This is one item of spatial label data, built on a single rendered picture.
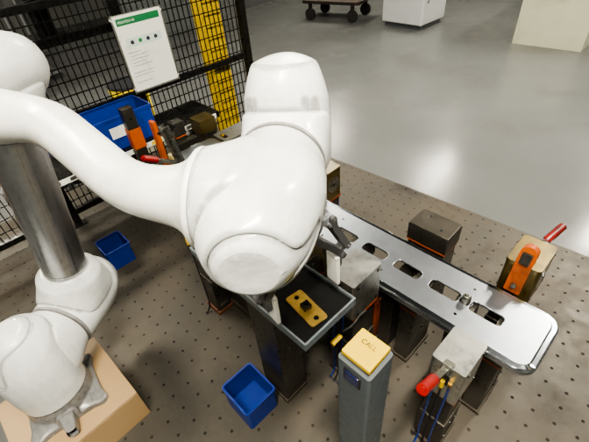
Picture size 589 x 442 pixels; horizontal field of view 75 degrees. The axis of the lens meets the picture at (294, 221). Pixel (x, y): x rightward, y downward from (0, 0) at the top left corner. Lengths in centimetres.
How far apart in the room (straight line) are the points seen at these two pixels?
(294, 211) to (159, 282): 124
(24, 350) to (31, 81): 56
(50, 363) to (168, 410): 35
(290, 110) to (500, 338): 70
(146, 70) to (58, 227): 107
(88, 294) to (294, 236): 87
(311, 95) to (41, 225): 72
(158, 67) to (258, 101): 151
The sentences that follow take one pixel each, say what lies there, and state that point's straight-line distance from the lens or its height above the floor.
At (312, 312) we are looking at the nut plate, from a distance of 73.
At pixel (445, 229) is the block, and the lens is 112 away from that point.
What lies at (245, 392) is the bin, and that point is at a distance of 119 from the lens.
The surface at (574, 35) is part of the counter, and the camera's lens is 630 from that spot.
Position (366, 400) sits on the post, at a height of 107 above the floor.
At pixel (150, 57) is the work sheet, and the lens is 192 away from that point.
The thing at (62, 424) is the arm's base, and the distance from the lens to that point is 116.
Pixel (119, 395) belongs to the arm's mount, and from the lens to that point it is 117.
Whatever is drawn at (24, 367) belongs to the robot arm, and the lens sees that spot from 106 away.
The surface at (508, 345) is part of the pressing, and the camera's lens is 95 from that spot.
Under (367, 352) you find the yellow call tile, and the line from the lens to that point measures 69.
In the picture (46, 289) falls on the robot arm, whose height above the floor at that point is 107.
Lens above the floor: 175
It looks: 40 degrees down
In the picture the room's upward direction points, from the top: 6 degrees counter-clockwise
